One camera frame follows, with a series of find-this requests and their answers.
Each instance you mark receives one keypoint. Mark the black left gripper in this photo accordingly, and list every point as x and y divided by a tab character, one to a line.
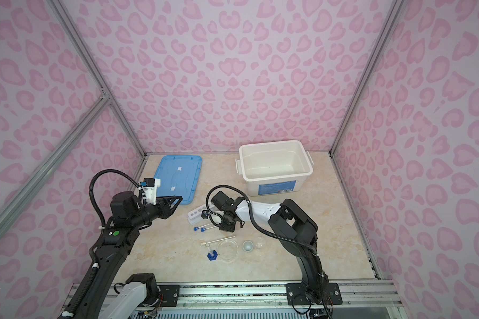
163	205

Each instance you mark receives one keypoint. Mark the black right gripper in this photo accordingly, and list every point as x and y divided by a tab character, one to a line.
222	227

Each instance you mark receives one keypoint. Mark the blue-capped test tube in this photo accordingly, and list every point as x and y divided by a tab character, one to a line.
208	227
197	229

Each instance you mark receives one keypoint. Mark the white-capped test tube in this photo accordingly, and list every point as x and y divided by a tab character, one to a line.
207	243

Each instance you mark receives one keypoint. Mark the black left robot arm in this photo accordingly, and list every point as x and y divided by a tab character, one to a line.
129	216

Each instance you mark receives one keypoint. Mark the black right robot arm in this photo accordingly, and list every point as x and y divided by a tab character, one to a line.
284	221

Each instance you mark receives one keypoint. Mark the white test tube rack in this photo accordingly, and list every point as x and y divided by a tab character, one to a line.
195	216

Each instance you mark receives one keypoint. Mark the blue plastic bin lid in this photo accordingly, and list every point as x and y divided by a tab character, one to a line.
179	176

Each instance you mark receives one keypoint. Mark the clear petri dish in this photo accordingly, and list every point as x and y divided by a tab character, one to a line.
227	251

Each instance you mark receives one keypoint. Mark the small clear glass dish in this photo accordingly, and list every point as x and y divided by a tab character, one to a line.
259	243

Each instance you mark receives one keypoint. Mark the blue-based small cylinder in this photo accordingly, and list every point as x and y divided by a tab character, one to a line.
212	254

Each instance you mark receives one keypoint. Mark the white plastic storage bin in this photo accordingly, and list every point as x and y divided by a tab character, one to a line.
274	167

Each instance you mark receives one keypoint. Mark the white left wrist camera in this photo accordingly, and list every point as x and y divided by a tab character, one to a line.
148	190

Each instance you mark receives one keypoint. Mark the aluminium frame strut left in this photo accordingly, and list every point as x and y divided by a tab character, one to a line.
11	211

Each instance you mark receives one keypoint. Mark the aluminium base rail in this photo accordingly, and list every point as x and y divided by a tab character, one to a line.
258	299

